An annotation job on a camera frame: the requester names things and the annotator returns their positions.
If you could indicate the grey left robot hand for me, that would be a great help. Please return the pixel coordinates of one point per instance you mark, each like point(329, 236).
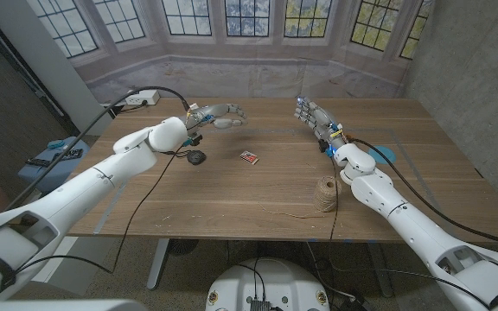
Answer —
point(214, 112)

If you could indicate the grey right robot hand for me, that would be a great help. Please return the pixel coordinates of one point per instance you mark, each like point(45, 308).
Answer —
point(322, 123)

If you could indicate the red white match box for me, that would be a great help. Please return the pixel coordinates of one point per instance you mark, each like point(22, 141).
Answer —
point(249, 157)

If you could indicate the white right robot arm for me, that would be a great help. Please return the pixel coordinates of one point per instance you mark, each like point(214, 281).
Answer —
point(404, 216)

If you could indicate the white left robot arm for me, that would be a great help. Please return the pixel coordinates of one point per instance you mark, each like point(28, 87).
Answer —
point(80, 194)

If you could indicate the printed window backdrop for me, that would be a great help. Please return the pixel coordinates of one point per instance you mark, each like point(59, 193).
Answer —
point(318, 65)

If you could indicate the white power strip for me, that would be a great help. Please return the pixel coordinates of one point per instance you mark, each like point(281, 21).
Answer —
point(147, 97)

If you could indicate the blue round disc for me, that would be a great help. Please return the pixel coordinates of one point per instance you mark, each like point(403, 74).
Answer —
point(386, 154)

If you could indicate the brown twine spool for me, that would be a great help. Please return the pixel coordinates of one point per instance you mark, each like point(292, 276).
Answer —
point(326, 194)

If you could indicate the loose twine strand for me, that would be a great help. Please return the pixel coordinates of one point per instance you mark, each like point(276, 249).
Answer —
point(292, 214)

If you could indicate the black round fan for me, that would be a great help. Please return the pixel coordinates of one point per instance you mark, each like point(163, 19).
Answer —
point(183, 247)

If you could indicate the long black remote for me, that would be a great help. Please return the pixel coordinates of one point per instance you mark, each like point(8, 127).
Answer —
point(69, 154)

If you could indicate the grey table leg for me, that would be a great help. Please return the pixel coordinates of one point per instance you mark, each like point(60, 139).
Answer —
point(381, 270)
point(158, 263)

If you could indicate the teal small object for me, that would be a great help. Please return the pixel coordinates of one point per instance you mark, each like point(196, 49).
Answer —
point(55, 144)

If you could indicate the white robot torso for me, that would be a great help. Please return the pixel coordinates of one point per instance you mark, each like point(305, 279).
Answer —
point(270, 281)

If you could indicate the blue stool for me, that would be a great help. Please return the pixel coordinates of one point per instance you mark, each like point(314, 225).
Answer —
point(46, 173)

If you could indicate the short black remote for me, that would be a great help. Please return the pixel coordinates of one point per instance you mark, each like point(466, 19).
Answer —
point(37, 162)

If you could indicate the white robot chest rim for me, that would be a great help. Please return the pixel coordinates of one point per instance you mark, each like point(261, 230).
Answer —
point(59, 306)

